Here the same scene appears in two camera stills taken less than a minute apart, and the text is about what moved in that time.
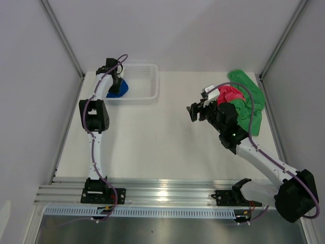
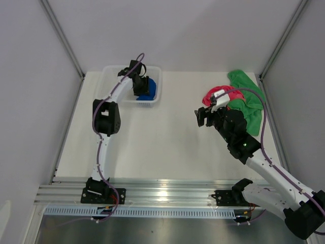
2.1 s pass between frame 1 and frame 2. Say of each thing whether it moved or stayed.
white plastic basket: stayed
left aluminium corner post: stayed
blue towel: moved
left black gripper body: moved
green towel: stayed
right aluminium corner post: stayed
